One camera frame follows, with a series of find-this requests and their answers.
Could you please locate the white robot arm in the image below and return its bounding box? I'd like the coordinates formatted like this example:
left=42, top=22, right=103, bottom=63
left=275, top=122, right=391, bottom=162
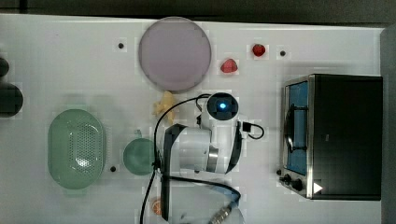
left=159, top=92, right=244, bottom=224

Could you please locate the black toaster oven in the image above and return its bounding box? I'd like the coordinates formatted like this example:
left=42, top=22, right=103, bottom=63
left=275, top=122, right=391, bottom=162
left=276, top=74, right=383, bottom=201

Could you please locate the yellow banana toy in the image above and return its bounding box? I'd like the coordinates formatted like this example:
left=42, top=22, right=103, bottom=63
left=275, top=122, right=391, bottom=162
left=152, top=91, right=176, bottom=125

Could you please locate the pink red fruit toy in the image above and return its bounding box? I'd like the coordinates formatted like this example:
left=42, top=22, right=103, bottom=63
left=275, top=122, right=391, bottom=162
left=220, top=59, right=238, bottom=74

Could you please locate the purple round plate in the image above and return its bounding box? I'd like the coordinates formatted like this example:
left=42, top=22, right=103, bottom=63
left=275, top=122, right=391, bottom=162
left=138, top=17, right=212, bottom=91

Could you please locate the red strawberry toy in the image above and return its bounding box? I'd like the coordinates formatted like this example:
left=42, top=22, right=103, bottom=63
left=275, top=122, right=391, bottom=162
left=252, top=44, right=266, bottom=57

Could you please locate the blue cup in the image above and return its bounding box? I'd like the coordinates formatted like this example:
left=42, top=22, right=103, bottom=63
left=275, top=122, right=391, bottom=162
left=214, top=184, right=241, bottom=207

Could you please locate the orange slice toy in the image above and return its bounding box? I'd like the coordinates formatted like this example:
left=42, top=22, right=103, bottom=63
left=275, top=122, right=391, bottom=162
left=151, top=199, right=162, bottom=216

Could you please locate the green oval colander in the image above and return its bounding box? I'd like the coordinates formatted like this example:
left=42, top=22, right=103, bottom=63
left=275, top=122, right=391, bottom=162
left=48, top=109, right=106, bottom=189

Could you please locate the black round pan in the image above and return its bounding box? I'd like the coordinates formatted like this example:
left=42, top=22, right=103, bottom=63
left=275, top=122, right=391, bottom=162
left=0, top=83, right=23, bottom=118

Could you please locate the dark pot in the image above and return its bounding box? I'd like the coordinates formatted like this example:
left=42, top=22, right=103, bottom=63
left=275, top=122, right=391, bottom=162
left=0, top=58, right=9, bottom=77

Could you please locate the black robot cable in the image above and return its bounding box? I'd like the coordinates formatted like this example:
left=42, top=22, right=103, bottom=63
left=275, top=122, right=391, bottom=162
left=139, top=93, right=213, bottom=224

